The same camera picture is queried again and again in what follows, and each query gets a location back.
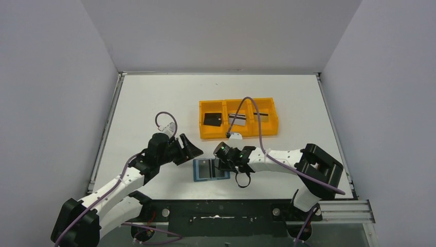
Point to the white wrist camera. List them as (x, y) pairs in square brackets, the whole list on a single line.
[(169, 130), (235, 136)]

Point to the silver striped card middle compartment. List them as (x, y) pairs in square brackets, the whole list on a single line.
[(237, 119)]

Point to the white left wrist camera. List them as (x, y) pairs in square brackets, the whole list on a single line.
[(169, 130)]

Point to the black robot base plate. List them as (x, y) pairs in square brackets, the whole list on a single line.
[(227, 218)]

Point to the blue leather card holder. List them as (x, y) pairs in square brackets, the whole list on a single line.
[(217, 171)]

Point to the yellow three-compartment plastic tray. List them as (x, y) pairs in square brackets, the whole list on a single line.
[(238, 106)]

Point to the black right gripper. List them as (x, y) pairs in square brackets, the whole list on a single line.
[(232, 163)]

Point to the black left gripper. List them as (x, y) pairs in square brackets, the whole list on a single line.
[(181, 150)]

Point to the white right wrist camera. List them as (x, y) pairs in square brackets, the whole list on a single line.
[(235, 136)]

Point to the black card in tray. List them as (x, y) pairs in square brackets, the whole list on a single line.
[(212, 119)]

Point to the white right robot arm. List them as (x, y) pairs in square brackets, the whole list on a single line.
[(319, 172)]

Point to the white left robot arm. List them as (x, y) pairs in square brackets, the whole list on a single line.
[(84, 222)]

